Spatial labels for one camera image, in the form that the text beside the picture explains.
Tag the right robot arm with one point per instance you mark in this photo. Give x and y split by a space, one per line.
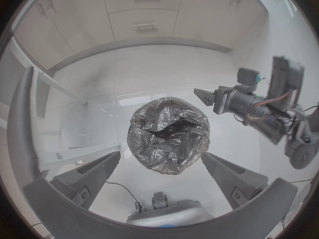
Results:
266 123

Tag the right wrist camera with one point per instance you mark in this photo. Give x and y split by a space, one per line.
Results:
246 76

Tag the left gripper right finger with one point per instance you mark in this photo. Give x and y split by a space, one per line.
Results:
231 180

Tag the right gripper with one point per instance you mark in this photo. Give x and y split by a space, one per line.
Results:
224 101

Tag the grey padded white chair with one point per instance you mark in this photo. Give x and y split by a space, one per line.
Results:
17 113

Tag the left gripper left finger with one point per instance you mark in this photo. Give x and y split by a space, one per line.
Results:
92 180

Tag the beige cabinet with drawers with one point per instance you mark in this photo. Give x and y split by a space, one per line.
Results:
144 16

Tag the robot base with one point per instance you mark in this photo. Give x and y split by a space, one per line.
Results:
174 213

